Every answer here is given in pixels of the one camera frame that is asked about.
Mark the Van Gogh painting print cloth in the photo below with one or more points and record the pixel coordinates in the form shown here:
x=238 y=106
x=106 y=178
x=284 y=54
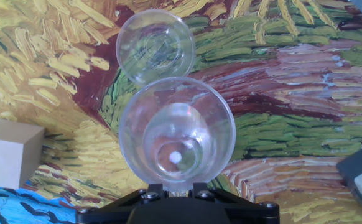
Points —
x=293 y=124

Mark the empty clear plastic cup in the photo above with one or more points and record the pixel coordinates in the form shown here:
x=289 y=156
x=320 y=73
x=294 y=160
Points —
x=154 y=46

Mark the clear plastic cup with water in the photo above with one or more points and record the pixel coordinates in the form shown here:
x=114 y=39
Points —
x=176 y=140

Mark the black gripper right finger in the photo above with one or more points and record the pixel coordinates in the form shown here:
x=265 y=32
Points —
x=246 y=211

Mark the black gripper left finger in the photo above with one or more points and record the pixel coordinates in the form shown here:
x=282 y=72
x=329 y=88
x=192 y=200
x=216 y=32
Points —
x=112 y=210

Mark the light wooden cube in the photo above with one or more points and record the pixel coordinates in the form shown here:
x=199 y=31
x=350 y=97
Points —
x=10 y=155

